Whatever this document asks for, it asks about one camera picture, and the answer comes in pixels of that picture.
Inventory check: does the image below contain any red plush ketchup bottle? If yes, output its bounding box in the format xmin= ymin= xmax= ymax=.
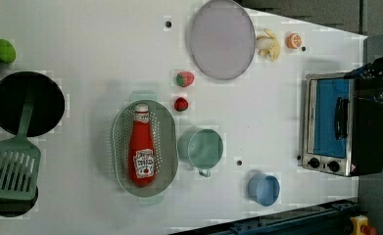
xmin=128 ymin=103 xmax=155 ymax=187

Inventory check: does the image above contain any green oval strainer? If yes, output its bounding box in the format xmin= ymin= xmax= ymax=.
xmin=111 ymin=91 xmax=178 ymax=206

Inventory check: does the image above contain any silver toaster oven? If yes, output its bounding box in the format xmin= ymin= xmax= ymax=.
xmin=302 ymin=73 xmax=383 ymax=177

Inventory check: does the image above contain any plush orange slice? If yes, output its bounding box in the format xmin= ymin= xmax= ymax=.
xmin=286 ymin=33 xmax=303 ymax=49

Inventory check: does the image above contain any yellow red clamp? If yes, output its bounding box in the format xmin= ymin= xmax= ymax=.
xmin=350 ymin=215 xmax=377 ymax=235

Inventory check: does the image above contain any grey round plate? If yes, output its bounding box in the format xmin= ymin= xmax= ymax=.
xmin=189 ymin=0 xmax=256 ymax=79

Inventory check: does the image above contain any blue cup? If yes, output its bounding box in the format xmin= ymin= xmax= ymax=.
xmin=248 ymin=172 xmax=280 ymax=207

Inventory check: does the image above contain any green metal mug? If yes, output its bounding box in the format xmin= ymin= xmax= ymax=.
xmin=177 ymin=127 xmax=224 ymax=178

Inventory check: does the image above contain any pink plush strawberry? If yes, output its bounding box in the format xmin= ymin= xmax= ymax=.
xmin=175 ymin=71 xmax=195 ymax=87

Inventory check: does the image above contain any red plush strawberry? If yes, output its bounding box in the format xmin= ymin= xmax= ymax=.
xmin=174 ymin=97 xmax=189 ymax=112

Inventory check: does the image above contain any black frying pan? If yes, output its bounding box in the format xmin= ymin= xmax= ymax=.
xmin=0 ymin=71 xmax=65 ymax=137

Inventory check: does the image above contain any green plush lime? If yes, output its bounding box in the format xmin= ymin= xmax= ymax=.
xmin=0 ymin=39 xmax=17 ymax=64

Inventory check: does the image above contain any green slotted spatula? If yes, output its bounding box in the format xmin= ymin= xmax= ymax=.
xmin=0 ymin=101 xmax=41 ymax=201

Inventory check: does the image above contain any black round pot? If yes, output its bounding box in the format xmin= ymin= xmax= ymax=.
xmin=0 ymin=193 xmax=38 ymax=217

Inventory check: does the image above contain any blue metal frame rail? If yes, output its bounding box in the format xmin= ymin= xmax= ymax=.
xmin=172 ymin=200 xmax=360 ymax=235

